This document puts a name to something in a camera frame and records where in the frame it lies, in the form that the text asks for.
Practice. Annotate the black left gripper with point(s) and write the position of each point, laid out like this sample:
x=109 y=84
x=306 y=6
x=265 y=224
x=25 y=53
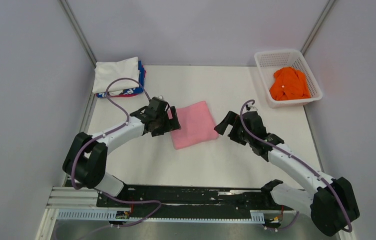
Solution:
x=171 y=123

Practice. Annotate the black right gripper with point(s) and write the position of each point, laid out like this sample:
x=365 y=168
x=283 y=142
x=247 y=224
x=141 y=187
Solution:
x=232 y=119

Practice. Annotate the pink t-shirt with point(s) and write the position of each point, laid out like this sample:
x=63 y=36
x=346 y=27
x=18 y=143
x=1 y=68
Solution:
x=197 y=126

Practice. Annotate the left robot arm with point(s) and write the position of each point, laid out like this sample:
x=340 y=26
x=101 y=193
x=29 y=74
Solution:
x=86 y=160

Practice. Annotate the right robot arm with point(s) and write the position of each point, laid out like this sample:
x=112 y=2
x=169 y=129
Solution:
x=330 y=203

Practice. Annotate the blue printed folded t-shirt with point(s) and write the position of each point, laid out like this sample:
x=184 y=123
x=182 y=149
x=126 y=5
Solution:
x=124 y=78

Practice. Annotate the orange t-shirt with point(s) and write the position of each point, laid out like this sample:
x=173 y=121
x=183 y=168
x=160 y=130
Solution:
x=289 y=84

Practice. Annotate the white plastic laundry basket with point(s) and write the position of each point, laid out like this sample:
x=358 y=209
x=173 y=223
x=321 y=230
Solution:
x=268 y=62

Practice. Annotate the white folded t-shirt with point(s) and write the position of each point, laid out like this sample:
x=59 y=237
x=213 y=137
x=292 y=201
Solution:
x=107 y=72

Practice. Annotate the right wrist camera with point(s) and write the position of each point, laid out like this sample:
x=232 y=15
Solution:
x=251 y=108

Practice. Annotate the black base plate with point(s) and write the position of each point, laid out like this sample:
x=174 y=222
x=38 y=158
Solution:
x=192 y=201

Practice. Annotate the white slotted cable duct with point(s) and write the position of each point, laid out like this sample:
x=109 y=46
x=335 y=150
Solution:
x=116 y=215

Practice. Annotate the aluminium frame rail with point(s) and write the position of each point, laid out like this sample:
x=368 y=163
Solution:
x=87 y=198

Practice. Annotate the right aluminium corner post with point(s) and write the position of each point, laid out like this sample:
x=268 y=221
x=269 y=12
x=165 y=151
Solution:
x=318 y=24

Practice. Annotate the aluminium corner post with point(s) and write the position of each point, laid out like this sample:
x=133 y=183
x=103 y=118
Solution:
x=71 y=17
x=318 y=24

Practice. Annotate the left aluminium corner post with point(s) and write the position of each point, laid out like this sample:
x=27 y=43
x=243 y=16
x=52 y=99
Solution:
x=71 y=17

